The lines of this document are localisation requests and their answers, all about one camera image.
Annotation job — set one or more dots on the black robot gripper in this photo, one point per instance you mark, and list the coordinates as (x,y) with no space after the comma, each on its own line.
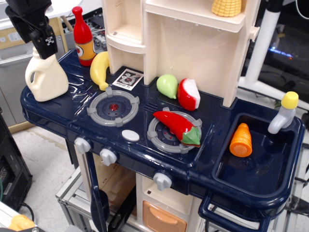
(29,19)

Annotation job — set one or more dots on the cream toy detergent jug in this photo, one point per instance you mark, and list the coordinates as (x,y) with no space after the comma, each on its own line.
(45,77)

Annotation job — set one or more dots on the wooden toy dishwasher cabinet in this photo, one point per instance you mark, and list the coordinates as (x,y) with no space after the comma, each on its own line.
(15,56)

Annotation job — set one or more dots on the red toy ketchup bottle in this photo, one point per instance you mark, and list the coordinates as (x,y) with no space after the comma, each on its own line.
(83,38)

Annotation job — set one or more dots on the yellow toy banana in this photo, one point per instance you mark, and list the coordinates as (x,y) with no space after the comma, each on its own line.
(98,70)

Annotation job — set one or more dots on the grey left stove burner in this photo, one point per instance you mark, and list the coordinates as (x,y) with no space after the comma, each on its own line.
(113,108)

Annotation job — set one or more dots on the grey stove burner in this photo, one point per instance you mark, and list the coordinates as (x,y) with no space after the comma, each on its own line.
(164,140)
(113,108)

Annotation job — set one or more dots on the black white sticker label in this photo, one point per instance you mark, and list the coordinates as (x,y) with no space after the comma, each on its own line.
(128,79)

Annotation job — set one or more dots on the grey left stove knob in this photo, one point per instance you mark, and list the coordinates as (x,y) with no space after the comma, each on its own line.
(82,145)

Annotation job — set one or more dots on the grey stove knob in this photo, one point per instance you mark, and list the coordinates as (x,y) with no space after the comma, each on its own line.
(82,145)
(162,181)
(108,157)

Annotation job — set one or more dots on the grey oval stove button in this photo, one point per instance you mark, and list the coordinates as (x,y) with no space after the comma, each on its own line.
(130,135)

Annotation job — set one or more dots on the green toy pear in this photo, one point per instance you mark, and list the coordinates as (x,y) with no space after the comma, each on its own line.
(167,85)

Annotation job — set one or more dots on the grey middle stove knob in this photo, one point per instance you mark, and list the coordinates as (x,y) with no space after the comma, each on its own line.
(108,157)

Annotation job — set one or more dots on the black computer case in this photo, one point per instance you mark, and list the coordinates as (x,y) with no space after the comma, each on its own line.
(15,177)

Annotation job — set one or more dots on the grey right stove burner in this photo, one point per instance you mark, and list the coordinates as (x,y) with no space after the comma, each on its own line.
(164,140)

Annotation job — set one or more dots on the red white toy apple slice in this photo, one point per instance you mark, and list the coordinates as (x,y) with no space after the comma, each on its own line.
(188,94)

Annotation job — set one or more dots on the cream toy kitchen tower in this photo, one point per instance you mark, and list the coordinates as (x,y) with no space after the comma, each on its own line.
(183,38)

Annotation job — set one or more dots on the red toy chili pepper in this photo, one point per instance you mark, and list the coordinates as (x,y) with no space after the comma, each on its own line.
(181,127)

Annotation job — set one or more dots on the navy toy ladle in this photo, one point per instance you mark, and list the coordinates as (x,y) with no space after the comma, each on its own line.
(99,200)

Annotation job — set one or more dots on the grey right stove knob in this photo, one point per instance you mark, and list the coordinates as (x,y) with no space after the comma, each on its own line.
(162,181)

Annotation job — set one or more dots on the yellow toy corn cob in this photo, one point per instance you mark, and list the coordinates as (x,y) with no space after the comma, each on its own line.
(226,8)

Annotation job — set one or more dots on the orange toy drawer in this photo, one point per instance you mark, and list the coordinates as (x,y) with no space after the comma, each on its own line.
(159,220)

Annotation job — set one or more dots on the navy toy kitchen counter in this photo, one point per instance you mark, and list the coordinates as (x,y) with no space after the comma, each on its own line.
(251,187)

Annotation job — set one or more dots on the orange toy carrot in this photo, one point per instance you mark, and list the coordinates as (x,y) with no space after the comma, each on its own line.
(241,143)

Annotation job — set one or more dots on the white pipe stand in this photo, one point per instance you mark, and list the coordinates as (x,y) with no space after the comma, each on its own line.
(278,60)

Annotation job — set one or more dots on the grey toy faucet yellow cap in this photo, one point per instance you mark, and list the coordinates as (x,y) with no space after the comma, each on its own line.
(285,114)

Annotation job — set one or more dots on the aluminium extrusion frame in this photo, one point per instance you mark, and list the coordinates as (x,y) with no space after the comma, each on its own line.
(74,202)

